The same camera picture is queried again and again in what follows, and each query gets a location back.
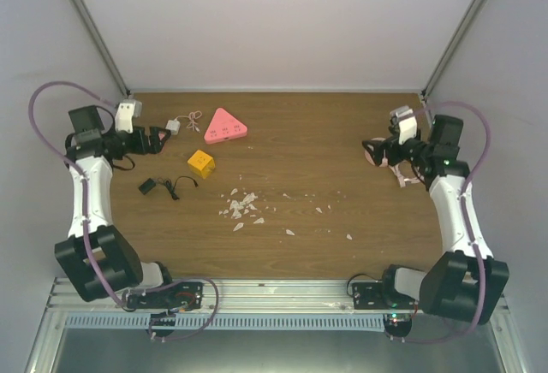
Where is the white USB charger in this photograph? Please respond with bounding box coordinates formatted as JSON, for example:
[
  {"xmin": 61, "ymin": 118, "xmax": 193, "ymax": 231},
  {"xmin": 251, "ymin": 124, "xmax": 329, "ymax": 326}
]
[{"xmin": 165, "ymin": 119, "xmax": 181, "ymax": 135}]

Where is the black power adapter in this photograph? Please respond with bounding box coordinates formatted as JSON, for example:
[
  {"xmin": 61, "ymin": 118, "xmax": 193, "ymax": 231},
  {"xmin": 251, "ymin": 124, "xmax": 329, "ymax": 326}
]
[{"xmin": 138, "ymin": 178, "xmax": 157, "ymax": 195}]

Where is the thin pink charging cable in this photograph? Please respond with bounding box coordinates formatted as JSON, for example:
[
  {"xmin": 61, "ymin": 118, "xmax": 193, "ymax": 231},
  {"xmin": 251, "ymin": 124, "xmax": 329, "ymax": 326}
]
[{"xmin": 178, "ymin": 110, "xmax": 206, "ymax": 135}]

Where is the yellow cube socket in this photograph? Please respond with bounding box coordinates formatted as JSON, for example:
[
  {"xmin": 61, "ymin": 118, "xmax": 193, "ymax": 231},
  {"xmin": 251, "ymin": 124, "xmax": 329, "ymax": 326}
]
[{"xmin": 188, "ymin": 150, "xmax": 216, "ymax": 179}]

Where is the pink triangular power strip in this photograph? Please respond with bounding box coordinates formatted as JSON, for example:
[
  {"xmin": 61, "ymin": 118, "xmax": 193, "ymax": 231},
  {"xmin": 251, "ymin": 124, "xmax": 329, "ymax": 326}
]
[{"xmin": 204, "ymin": 108, "xmax": 247, "ymax": 145}]

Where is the round pink socket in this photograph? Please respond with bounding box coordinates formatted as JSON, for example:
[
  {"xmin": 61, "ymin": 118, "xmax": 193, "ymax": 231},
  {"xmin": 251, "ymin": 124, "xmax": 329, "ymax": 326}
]
[{"xmin": 364, "ymin": 144, "xmax": 376, "ymax": 166}]

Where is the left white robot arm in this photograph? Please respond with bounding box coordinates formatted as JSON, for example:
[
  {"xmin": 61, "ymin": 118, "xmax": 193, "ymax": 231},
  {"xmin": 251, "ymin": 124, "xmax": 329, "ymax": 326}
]
[{"xmin": 54, "ymin": 100, "xmax": 176, "ymax": 308}]

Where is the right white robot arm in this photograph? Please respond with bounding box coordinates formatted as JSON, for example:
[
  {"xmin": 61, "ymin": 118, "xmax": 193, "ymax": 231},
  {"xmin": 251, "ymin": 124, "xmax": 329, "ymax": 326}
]
[{"xmin": 362, "ymin": 107, "xmax": 509, "ymax": 325}]

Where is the pink coiled cable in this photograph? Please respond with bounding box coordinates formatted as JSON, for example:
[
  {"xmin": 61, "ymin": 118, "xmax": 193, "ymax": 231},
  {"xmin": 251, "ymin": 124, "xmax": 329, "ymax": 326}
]
[{"xmin": 383, "ymin": 157, "xmax": 423, "ymax": 188}]

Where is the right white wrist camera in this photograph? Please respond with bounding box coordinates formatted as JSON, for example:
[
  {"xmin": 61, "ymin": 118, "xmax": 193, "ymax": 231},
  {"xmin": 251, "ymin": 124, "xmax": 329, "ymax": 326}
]
[{"xmin": 390, "ymin": 105, "xmax": 418, "ymax": 145}]

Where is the black thin cable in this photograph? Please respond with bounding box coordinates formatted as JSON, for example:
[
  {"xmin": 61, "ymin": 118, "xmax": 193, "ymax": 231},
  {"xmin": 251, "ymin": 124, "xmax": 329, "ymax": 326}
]
[{"xmin": 156, "ymin": 175, "xmax": 199, "ymax": 201}]

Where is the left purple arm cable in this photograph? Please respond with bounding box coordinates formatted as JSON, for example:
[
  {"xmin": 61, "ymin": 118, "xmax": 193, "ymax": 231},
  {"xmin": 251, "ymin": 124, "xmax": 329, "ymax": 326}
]
[{"xmin": 27, "ymin": 80, "xmax": 222, "ymax": 310}]

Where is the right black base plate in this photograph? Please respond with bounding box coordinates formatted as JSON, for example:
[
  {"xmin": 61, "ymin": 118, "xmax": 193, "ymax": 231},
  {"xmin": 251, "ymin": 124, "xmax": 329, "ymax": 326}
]
[{"xmin": 348, "ymin": 280, "xmax": 418, "ymax": 311}]

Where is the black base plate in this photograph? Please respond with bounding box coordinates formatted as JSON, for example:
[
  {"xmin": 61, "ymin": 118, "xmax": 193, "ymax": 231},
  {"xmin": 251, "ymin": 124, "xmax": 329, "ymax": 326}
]
[
  {"xmin": 348, "ymin": 280, "xmax": 418, "ymax": 311},
  {"xmin": 126, "ymin": 281, "xmax": 204, "ymax": 311}
]

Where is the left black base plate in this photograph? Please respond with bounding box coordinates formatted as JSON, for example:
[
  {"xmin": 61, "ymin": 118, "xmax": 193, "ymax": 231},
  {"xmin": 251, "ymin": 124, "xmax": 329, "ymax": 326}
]
[{"xmin": 126, "ymin": 281, "xmax": 204, "ymax": 311}]

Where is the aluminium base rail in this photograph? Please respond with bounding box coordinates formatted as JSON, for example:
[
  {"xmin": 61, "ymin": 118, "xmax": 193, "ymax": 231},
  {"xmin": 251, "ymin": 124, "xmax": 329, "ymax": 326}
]
[{"xmin": 46, "ymin": 276, "xmax": 510, "ymax": 315}]

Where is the slotted cable duct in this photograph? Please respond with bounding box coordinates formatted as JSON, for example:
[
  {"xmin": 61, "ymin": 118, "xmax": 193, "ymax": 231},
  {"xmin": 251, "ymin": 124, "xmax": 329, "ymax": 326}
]
[{"xmin": 65, "ymin": 312, "xmax": 384, "ymax": 332}]

